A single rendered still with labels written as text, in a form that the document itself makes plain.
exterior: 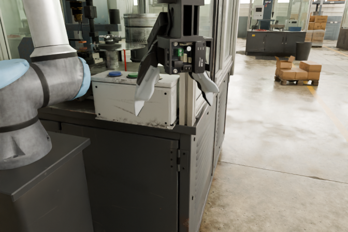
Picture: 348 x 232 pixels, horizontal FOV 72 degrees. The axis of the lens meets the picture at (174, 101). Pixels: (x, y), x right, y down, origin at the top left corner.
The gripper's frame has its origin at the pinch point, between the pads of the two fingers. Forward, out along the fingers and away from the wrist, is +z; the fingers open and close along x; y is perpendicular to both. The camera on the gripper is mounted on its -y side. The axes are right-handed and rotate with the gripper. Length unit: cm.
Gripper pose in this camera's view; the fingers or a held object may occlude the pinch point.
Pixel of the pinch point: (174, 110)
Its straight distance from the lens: 45.9
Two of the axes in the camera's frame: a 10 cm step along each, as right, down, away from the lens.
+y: 3.6, 3.1, -8.8
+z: 0.0, 9.4, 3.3
